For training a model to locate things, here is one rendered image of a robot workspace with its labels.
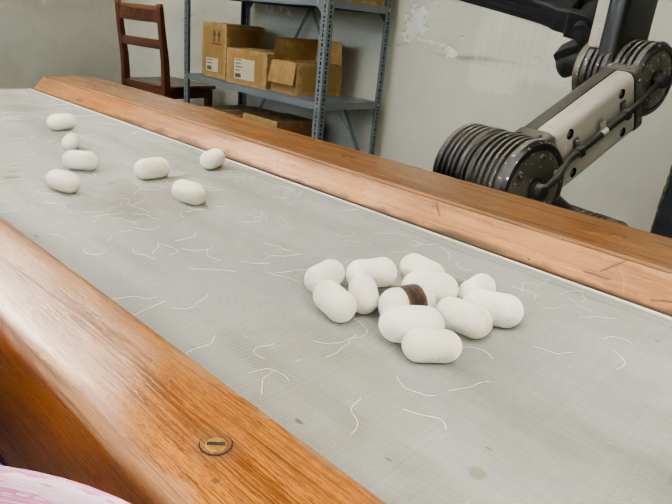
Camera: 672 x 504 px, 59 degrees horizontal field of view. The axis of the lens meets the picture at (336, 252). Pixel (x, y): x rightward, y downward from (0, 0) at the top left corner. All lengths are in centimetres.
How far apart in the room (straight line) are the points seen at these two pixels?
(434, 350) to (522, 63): 237
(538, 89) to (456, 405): 236
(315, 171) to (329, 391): 38
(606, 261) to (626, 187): 201
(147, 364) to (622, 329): 30
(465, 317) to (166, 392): 18
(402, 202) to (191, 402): 37
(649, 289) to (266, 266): 27
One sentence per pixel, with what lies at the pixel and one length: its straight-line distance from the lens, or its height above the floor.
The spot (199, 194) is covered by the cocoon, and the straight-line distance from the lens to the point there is 54.
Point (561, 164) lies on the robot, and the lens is 83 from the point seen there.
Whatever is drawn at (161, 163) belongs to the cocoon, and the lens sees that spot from 63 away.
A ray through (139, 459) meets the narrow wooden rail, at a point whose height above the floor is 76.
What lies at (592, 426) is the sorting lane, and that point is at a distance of 32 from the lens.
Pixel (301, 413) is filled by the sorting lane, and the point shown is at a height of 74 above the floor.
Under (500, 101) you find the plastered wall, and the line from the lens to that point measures 269.
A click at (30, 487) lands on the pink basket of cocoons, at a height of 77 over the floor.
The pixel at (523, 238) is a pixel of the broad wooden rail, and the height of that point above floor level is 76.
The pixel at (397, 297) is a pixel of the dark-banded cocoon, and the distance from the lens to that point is 35.
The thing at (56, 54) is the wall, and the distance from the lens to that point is 497.
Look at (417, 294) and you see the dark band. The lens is 36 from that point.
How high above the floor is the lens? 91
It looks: 21 degrees down
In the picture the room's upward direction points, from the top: 6 degrees clockwise
